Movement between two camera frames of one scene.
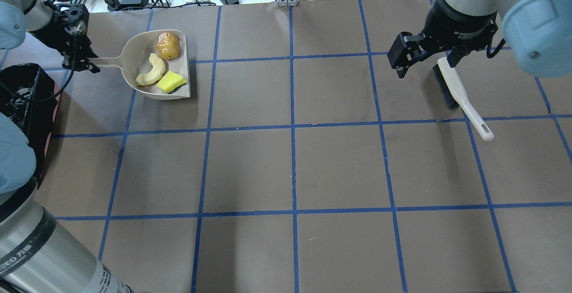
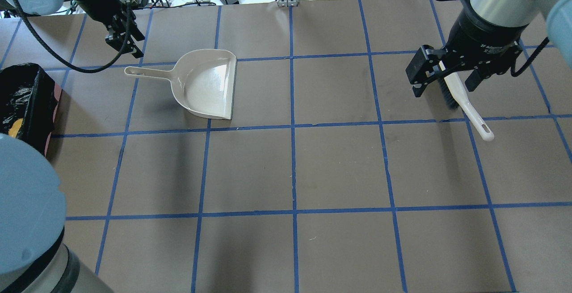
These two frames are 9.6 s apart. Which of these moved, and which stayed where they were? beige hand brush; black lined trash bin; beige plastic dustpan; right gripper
Moved: beige plastic dustpan; right gripper
Stayed: beige hand brush; black lined trash bin
